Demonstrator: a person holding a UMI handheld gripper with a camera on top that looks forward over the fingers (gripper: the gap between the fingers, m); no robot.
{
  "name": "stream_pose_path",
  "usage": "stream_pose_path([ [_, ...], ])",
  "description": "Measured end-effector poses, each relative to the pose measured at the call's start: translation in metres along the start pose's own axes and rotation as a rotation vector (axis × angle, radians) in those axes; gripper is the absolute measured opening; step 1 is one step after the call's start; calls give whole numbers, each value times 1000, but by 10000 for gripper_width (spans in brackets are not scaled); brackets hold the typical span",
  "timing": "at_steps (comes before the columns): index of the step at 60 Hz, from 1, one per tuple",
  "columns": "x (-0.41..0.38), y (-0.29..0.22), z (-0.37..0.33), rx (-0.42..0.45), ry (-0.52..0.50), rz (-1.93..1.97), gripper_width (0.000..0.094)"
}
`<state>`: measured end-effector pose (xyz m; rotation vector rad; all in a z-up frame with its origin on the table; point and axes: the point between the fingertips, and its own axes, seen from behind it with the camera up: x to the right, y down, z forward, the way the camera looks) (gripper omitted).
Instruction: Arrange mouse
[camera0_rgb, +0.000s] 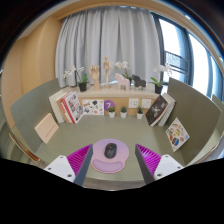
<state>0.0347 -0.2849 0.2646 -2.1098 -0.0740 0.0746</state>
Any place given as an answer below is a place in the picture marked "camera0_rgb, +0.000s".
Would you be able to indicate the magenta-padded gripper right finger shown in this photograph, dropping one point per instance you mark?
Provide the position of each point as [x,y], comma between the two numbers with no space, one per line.
[166,165]

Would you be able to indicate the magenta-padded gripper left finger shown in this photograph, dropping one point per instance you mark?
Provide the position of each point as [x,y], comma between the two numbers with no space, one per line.
[60,166]

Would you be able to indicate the pale pink card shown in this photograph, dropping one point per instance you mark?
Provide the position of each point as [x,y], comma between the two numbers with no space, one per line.
[46,128]

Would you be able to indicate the photo cover magazine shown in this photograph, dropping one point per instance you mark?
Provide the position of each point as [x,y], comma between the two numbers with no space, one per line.
[74,106]

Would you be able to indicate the black cover book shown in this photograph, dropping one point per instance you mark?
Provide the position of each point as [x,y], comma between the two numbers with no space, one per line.
[156,110]

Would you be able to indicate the purple round number disc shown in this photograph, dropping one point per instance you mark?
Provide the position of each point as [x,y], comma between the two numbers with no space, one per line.
[109,104]

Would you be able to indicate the white wall socket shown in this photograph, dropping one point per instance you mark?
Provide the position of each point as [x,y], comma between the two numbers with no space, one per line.
[146,103]
[133,103]

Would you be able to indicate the black horse figurine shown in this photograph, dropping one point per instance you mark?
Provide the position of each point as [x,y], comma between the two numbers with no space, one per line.
[139,81]

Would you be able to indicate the wooden hand model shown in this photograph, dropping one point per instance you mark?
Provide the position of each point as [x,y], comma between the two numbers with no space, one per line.
[95,73]

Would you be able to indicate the white sticker sheet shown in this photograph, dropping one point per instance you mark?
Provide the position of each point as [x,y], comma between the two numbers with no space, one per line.
[93,107]

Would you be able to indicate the olive green divider panel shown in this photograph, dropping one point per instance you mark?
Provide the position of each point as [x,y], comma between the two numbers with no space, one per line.
[196,113]
[30,110]

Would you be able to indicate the orange book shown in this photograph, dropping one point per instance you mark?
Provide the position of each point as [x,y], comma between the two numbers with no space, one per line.
[63,111]

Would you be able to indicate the dark framed window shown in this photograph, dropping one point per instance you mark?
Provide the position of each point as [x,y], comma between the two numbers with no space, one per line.
[196,56]

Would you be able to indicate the purple mouse pad with wrist rest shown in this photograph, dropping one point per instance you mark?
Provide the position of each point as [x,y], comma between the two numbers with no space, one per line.
[123,151]

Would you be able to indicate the small plant in white pot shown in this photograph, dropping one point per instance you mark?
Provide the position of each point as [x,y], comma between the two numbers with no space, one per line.
[139,115]
[111,114]
[123,114]

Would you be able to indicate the pink horse figurine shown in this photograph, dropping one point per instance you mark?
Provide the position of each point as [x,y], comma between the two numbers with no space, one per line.
[122,82]

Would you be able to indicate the wooden artist mannequin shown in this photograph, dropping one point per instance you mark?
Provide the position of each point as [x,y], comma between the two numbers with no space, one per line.
[107,66]

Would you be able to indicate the white orchid in black pot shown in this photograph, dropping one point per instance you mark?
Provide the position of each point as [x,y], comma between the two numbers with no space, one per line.
[124,65]
[82,87]
[158,89]

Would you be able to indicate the grey curtain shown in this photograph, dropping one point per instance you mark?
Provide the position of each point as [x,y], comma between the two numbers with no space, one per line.
[106,40]

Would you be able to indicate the black computer mouse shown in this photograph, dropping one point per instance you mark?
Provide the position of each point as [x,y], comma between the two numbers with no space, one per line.
[110,150]

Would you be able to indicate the colourful food sticker sheet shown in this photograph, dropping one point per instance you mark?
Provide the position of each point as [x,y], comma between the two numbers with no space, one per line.
[177,135]

